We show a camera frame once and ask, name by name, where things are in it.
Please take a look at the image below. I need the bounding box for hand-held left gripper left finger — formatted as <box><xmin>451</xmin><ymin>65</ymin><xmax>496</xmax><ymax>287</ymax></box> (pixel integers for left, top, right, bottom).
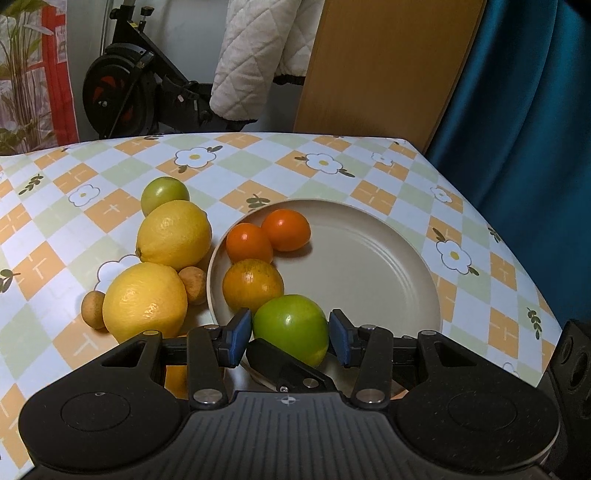
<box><xmin>99</xmin><ymin>308</ymin><xmax>254</xmax><ymax>409</ymax></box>

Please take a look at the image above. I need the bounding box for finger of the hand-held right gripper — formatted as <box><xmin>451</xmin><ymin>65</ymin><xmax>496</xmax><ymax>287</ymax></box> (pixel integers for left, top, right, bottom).
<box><xmin>246</xmin><ymin>338</ymin><xmax>340</xmax><ymax>393</ymax></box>

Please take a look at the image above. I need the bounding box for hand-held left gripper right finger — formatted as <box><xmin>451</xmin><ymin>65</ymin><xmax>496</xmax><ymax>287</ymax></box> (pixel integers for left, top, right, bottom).
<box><xmin>328</xmin><ymin>309</ymin><xmax>502</xmax><ymax>409</ymax></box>

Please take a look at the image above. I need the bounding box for large green lime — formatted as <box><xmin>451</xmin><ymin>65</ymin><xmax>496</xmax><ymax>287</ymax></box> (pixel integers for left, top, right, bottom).
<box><xmin>252</xmin><ymin>294</ymin><xmax>330</xmax><ymax>368</ymax></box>

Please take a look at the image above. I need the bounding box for dull orange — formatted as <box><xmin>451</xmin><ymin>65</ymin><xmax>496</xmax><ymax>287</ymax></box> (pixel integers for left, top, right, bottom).
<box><xmin>164</xmin><ymin>364</ymin><xmax>189</xmax><ymax>400</ymax></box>
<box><xmin>222</xmin><ymin>259</ymin><xmax>284</xmax><ymax>315</ymax></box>

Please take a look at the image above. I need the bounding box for small brown fruit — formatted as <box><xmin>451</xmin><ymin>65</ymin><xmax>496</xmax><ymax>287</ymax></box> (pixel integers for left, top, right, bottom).
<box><xmin>178</xmin><ymin>266</ymin><xmax>208</xmax><ymax>305</ymax></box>
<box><xmin>81</xmin><ymin>292</ymin><xmax>109</xmax><ymax>329</ymax></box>

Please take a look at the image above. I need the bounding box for beige ceramic plate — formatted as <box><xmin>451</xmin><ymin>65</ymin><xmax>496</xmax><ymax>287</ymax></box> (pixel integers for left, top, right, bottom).
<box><xmin>206</xmin><ymin>198</ymin><xmax>443</xmax><ymax>402</ymax></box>

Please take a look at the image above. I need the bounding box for bright orange tangerine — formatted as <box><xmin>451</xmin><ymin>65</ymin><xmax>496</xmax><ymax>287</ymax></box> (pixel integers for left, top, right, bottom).
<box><xmin>261</xmin><ymin>209</ymin><xmax>311</xmax><ymax>252</ymax></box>
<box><xmin>226</xmin><ymin>223</ymin><xmax>274</xmax><ymax>265</ymax></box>

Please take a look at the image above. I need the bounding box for round yellow lemon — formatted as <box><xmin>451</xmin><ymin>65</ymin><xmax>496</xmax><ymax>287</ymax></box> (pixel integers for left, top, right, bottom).
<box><xmin>102</xmin><ymin>264</ymin><xmax>188</xmax><ymax>344</ymax></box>

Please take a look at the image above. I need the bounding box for pointed yellow lemon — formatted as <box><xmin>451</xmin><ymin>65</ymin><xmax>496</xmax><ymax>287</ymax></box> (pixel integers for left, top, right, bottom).
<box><xmin>135</xmin><ymin>200</ymin><xmax>213</xmax><ymax>272</ymax></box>

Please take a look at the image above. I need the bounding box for small green lime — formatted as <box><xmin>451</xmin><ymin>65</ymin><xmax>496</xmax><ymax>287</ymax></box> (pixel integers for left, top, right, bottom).
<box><xmin>141</xmin><ymin>176</ymin><xmax>190</xmax><ymax>217</ymax></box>

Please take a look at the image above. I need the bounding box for checkered floral tablecloth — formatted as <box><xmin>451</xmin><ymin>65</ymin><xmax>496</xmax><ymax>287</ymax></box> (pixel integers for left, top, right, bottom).
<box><xmin>0</xmin><ymin>132</ymin><xmax>563</xmax><ymax>467</ymax></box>

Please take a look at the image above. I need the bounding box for blue curtain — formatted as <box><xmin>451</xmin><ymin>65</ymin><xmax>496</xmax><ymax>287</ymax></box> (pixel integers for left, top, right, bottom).
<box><xmin>425</xmin><ymin>0</ymin><xmax>591</xmax><ymax>333</ymax></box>

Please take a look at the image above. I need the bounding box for black exercise bike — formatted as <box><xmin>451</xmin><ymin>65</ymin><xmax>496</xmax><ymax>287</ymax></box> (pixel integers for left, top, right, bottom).
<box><xmin>82</xmin><ymin>0</ymin><xmax>259</xmax><ymax>139</ymax></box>

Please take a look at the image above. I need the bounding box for wooden board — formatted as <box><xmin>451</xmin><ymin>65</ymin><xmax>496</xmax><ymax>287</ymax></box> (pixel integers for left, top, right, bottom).
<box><xmin>293</xmin><ymin>0</ymin><xmax>488</xmax><ymax>153</ymax></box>

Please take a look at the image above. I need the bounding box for white quilted blanket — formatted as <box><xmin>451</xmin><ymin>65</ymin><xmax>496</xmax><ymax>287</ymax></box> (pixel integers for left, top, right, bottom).
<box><xmin>210</xmin><ymin>0</ymin><xmax>324</xmax><ymax>121</ymax></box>

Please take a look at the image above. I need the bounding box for printed backdrop cloth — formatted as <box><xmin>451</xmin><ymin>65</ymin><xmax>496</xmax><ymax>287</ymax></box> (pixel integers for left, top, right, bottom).
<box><xmin>0</xmin><ymin>0</ymin><xmax>80</xmax><ymax>155</ymax></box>

